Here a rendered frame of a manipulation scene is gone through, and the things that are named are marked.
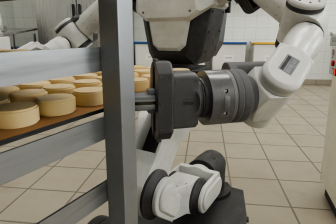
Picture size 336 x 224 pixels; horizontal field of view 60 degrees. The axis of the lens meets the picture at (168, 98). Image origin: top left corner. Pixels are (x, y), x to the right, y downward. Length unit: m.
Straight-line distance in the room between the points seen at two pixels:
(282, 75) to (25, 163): 0.37
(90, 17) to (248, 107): 0.81
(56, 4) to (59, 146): 4.83
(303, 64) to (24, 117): 0.41
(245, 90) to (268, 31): 5.12
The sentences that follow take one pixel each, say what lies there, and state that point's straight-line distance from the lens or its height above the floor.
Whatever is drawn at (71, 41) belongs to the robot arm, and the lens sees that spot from 1.15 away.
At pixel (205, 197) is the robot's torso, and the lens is 1.16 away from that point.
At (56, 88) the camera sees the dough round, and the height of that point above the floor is 0.82.
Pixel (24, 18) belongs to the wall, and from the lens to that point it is 6.50.
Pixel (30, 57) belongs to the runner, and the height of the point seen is 0.88.
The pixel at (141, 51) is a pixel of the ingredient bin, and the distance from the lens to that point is 4.91.
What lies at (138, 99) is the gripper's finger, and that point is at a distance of 0.43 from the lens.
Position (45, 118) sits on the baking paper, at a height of 0.80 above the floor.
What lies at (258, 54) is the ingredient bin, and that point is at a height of 0.57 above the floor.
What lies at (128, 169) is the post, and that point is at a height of 0.73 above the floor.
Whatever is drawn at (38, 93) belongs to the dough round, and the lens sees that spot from 0.44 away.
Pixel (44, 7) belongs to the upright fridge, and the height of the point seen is 1.30.
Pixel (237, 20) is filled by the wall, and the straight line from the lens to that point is 5.49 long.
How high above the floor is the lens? 0.90
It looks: 13 degrees down
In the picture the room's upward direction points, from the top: straight up
